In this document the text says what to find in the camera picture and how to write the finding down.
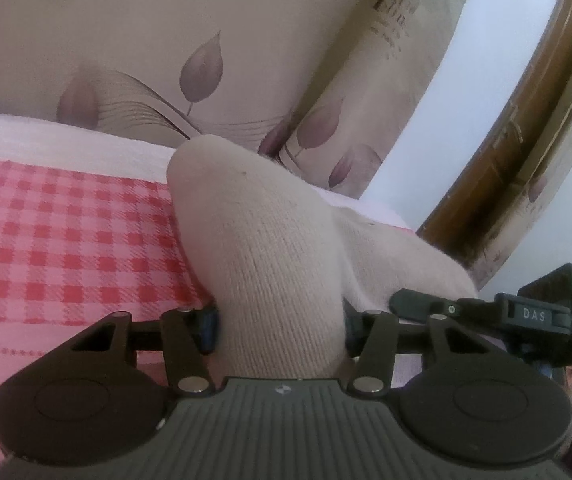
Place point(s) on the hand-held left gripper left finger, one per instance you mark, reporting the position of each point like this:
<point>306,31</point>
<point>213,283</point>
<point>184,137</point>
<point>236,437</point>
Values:
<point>209,331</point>

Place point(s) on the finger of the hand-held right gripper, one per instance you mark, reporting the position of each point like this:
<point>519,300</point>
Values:
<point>415,302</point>

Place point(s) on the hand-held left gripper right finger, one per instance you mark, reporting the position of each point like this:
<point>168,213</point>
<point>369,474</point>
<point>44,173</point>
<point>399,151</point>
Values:
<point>351,327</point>

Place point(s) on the white knitted sock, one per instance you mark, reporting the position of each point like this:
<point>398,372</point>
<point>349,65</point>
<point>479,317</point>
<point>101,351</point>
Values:
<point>266,260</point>

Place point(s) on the pink checked bed sheet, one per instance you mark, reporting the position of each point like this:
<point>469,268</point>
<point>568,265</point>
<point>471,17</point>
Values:
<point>66,235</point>

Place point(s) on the brown wooden door frame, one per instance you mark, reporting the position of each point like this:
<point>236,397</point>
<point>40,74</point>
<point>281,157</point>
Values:
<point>530,95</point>

